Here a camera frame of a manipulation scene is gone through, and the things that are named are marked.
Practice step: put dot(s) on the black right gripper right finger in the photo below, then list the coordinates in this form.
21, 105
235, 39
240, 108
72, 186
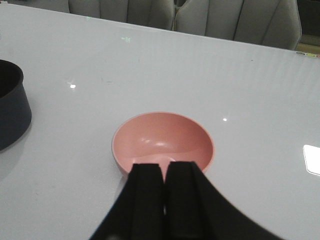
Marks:
196, 210

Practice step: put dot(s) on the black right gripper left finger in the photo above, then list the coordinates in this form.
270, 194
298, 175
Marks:
138, 212

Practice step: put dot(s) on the pink bowl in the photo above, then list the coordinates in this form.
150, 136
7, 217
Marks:
161, 138

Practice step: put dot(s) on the dark blue saucepan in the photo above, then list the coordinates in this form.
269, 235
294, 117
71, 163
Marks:
15, 111

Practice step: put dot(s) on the grey chair left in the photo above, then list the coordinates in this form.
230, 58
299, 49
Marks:
158, 14

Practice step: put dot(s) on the grey chair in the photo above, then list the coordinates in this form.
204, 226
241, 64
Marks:
158, 14
272, 23

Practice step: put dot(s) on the grey chair right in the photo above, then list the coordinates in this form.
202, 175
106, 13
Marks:
272, 23

